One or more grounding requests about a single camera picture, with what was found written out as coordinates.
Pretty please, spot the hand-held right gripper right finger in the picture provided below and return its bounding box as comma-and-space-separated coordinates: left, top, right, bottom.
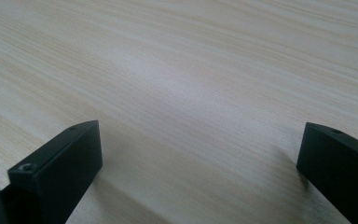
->
296, 121, 358, 224

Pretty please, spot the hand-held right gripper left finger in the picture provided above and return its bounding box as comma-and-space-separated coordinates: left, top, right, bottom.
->
0, 119, 103, 224

